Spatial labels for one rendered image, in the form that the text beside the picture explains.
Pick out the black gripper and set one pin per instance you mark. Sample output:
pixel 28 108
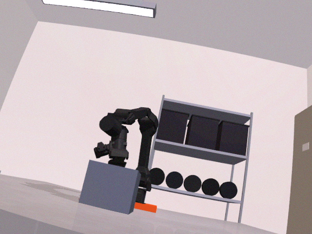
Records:
pixel 118 153

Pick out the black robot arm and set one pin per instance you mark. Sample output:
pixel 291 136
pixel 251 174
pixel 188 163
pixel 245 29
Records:
pixel 148 124

